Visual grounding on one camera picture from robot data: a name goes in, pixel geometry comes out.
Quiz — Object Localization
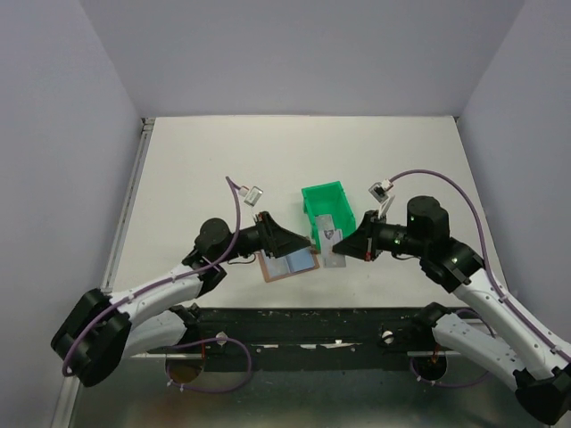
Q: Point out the green plastic bin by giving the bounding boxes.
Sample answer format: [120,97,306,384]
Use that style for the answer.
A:
[301,181,356,239]

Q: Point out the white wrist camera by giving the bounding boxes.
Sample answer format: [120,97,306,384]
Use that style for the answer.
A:
[368,179,394,218]
[238,186,263,207]

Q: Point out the tan leather card holder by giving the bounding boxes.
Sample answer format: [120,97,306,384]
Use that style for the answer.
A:
[258,248,319,283]

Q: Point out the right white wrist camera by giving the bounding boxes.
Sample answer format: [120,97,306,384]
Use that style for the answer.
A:
[368,179,394,218]

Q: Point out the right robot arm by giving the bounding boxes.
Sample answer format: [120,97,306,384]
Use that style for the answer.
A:
[333,196,570,425]

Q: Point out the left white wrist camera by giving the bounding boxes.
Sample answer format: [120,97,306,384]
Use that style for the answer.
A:
[238,186,263,207]

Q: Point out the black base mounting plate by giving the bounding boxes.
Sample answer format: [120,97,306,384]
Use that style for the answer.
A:
[146,302,465,374]

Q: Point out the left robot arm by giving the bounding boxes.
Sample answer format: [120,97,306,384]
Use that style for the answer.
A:
[51,211,310,387]

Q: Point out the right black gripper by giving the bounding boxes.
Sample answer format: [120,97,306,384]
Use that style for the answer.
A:
[333,209,427,260]

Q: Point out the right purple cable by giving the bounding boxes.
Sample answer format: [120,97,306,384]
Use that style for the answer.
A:
[387,169,571,390]

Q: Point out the silver VIP credit card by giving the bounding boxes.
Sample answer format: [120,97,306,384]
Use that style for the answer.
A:
[263,257,289,280]

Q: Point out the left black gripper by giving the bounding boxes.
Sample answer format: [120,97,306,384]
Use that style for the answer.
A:
[218,212,312,265]

